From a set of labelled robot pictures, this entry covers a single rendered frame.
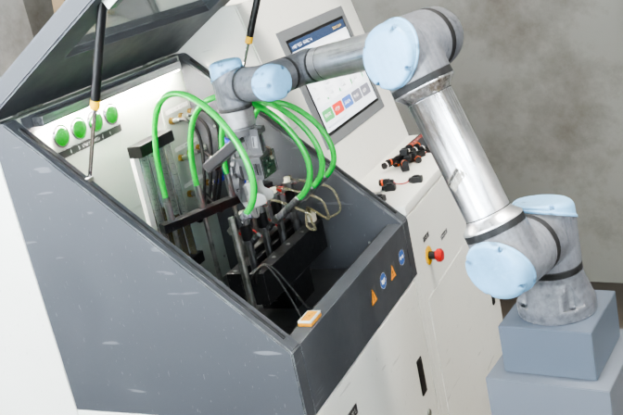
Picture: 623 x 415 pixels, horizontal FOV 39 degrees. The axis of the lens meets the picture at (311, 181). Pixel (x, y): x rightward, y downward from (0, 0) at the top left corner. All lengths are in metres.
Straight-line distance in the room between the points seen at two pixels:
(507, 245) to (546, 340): 0.26
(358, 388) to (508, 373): 0.35
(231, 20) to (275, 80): 0.52
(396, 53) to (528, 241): 0.40
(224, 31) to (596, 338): 1.21
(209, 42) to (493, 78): 1.78
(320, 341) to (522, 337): 0.40
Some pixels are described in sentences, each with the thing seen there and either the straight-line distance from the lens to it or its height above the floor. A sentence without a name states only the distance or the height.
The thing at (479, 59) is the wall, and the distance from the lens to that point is 3.87.
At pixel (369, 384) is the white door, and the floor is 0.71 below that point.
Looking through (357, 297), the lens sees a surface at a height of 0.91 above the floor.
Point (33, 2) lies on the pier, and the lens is 5.11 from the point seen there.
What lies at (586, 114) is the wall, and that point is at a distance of 3.79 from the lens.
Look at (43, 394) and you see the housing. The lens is 2.14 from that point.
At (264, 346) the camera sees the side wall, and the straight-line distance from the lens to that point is 1.72.
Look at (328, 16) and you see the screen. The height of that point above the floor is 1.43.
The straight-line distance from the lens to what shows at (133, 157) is 2.16.
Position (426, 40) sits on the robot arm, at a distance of 1.57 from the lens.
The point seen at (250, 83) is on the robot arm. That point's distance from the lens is 1.85.
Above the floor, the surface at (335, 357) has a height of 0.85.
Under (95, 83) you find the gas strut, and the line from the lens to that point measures 1.73.
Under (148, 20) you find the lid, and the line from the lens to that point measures 2.05.
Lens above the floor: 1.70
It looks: 16 degrees down
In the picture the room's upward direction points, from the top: 12 degrees counter-clockwise
